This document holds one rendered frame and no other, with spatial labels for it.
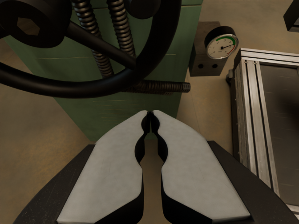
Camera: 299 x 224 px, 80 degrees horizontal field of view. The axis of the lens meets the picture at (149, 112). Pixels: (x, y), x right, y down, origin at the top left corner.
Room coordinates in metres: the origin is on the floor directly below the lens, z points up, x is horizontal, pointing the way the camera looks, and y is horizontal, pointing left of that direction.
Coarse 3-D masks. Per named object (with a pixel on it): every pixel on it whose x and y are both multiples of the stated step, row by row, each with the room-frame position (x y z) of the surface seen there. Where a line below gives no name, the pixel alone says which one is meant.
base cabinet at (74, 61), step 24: (144, 24) 0.36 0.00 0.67; (192, 24) 0.35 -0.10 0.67; (24, 48) 0.36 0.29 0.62; (48, 48) 0.36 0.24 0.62; (72, 48) 0.36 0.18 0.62; (48, 72) 0.36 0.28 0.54; (72, 72) 0.36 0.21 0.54; (96, 72) 0.35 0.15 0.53; (168, 72) 0.35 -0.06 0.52; (120, 96) 0.35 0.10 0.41; (144, 96) 0.35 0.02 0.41; (168, 96) 0.35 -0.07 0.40; (96, 120) 0.36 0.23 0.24; (120, 120) 0.35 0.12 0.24
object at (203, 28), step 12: (204, 24) 0.42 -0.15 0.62; (216, 24) 0.42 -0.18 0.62; (204, 36) 0.38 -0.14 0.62; (192, 48) 0.36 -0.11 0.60; (204, 48) 0.34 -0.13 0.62; (192, 60) 0.33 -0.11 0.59; (204, 60) 0.32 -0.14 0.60; (216, 60) 0.32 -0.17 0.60; (192, 72) 0.32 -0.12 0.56; (204, 72) 0.32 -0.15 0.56; (216, 72) 0.32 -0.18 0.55
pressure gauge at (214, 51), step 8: (216, 32) 0.30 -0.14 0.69; (224, 32) 0.30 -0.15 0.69; (232, 32) 0.30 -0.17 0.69; (208, 40) 0.30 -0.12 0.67; (216, 40) 0.29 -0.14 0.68; (224, 40) 0.29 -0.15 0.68; (232, 40) 0.29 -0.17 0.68; (208, 48) 0.29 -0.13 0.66; (216, 48) 0.29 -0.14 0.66; (224, 48) 0.29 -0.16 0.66; (232, 48) 0.29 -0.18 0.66; (208, 56) 0.29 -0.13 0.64; (216, 56) 0.29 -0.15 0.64; (224, 56) 0.29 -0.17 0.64
